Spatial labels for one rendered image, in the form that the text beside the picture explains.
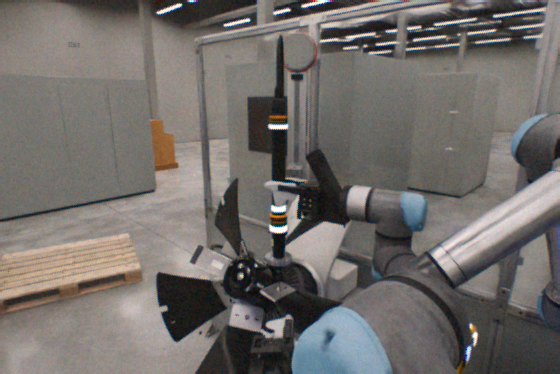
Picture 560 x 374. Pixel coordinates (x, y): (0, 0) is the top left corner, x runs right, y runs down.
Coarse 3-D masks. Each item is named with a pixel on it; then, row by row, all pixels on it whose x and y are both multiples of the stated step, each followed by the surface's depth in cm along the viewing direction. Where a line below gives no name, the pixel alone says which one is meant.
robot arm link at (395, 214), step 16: (368, 192) 69; (384, 192) 68; (400, 192) 67; (368, 208) 68; (384, 208) 66; (400, 208) 65; (416, 208) 64; (384, 224) 67; (400, 224) 66; (416, 224) 64
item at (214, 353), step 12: (228, 336) 88; (240, 336) 89; (252, 336) 89; (216, 348) 86; (228, 348) 87; (240, 348) 87; (204, 360) 85; (216, 360) 85; (228, 360) 85; (240, 360) 86; (204, 372) 84; (216, 372) 84; (228, 372) 84; (240, 372) 85
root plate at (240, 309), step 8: (240, 304) 92; (248, 304) 93; (232, 312) 91; (240, 312) 92; (248, 312) 92; (256, 312) 93; (232, 320) 90; (240, 320) 91; (248, 320) 91; (256, 320) 92; (248, 328) 91; (256, 328) 91
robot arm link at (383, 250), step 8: (376, 232) 70; (376, 240) 70; (384, 240) 68; (392, 240) 67; (400, 240) 67; (408, 240) 67; (376, 248) 70; (384, 248) 68; (392, 248) 66; (400, 248) 65; (408, 248) 66; (376, 256) 69; (384, 256) 66; (392, 256) 64; (376, 264) 70; (384, 264) 65; (376, 272) 70; (384, 272) 64
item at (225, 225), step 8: (232, 184) 113; (232, 192) 112; (224, 200) 117; (232, 200) 110; (224, 208) 116; (232, 208) 109; (216, 216) 122; (224, 216) 115; (232, 216) 108; (216, 224) 122; (224, 224) 116; (232, 224) 108; (224, 232) 117; (232, 232) 108; (232, 240) 110; (240, 240) 102
